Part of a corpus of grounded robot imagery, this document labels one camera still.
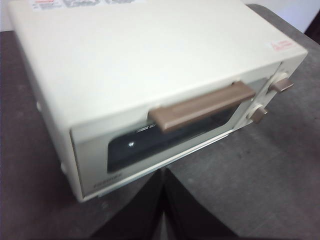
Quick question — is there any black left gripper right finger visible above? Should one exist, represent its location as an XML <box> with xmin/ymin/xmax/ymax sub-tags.
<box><xmin>163</xmin><ymin>168</ymin><xmax>238</xmax><ymax>240</ymax></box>

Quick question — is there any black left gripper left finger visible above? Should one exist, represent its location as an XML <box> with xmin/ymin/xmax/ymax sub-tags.
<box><xmin>88</xmin><ymin>168</ymin><xmax>166</xmax><ymax>240</ymax></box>

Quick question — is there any beige oven door handle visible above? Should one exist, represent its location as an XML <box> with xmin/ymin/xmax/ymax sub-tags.
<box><xmin>147</xmin><ymin>80</ymin><xmax>256</xmax><ymax>133</ymax></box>

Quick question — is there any cream Toshiba toaster oven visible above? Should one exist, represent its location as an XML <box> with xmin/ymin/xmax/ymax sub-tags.
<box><xmin>6</xmin><ymin>0</ymin><xmax>309</xmax><ymax>203</ymax></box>

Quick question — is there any small cream timer knob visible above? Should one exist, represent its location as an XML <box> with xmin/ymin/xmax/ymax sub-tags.
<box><xmin>247</xmin><ymin>104</ymin><xmax>269</xmax><ymax>124</ymax></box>

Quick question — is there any large cream temperature knob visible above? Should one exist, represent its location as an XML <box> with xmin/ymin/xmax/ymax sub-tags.
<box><xmin>271</xmin><ymin>72</ymin><xmax>295</xmax><ymax>92</ymax></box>

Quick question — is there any red warning sticker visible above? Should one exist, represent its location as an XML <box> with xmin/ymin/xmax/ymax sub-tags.
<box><xmin>268</xmin><ymin>41</ymin><xmax>298</xmax><ymax>52</ymax></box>

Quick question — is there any white printed label sticker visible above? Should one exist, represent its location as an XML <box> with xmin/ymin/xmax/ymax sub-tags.
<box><xmin>29</xmin><ymin>0</ymin><xmax>148</xmax><ymax>11</ymax></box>

